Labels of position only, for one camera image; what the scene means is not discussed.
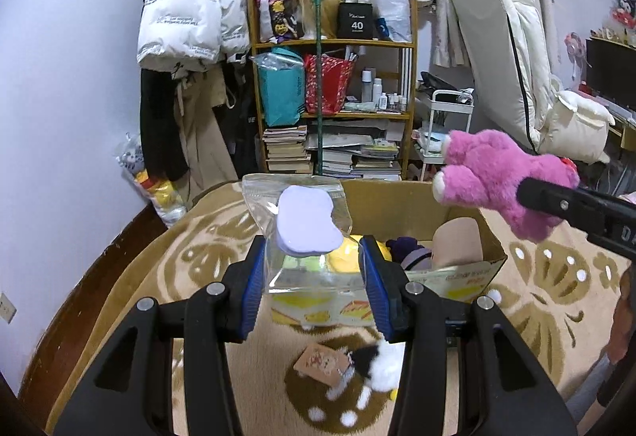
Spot clear plastic bag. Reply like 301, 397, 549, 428
370, 0, 412, 43

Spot white trolley cart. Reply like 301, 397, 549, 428
412, 88, 475, 182

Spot white plush toy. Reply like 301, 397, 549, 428
293, 341, 407, 403

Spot cardboard box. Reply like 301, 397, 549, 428
268, 178, 508, 328

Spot wooden shelf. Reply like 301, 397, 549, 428
247, 0, 419, 181

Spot black hanging garment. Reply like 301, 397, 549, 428
139, 65, 190, 181

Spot pink fan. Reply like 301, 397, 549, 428
564, 32, 589, 84

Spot black box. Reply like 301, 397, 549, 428
339, 2, 374, 40

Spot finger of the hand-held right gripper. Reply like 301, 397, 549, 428
517, 176, 614, 235

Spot pink plush bear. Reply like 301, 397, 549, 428
431, 128, 581, 242

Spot person's grey trouser leg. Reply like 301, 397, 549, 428
566, 356, 627, 423

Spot blond wig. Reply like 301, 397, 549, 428
295, 0, 343, 40

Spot plastic bag of toys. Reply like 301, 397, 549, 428
115, 132, 187, 228

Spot black monitor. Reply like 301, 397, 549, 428
585, 37, 636, 109

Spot blue plush pillow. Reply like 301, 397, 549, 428
415, 128, 448, 153

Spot white folded mattress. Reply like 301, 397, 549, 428
447, 0, 617, 164

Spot stack of books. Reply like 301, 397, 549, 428
262, 125, 313, 174

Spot beige hanging trousers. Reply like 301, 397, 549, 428
174, 65, 239, 198

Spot black bag on cart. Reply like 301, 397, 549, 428
420, 70, 473, 101

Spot teal paper bag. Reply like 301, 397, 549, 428
252, 47, 306, 127

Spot yellow plush toy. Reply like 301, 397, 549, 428
328, 237, 363, 274

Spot black backpack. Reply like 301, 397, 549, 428
223, 63, 259, 178

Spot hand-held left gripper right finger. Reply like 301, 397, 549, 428
359, 234, 580, 436

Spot bagged purple sponge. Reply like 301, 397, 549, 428
242, 173, 366, 295

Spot red gift bag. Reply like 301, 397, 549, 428
303, 54, 356, 115

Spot person's right forearm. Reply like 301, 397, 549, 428
596, 267, 636, 409

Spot black red plush doll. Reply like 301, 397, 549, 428
613, 0, 636, 26

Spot purple printed pouch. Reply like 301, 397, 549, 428
252, 0, 303, 44

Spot pile of magazines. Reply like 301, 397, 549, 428
305, 132, 402, 181

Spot row of toiletry bottles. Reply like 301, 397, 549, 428
362, 69, 409, 113

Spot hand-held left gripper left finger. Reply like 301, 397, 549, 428
52, 234, 266, 436

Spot beige patterned rug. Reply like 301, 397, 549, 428
47, 182, 636, 436

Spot green pole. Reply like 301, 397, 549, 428
308, 0, 329, 177

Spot purple plush doll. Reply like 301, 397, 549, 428
385, 237, 435, 270

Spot pink roll plush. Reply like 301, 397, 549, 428
431, 217, 485, 268

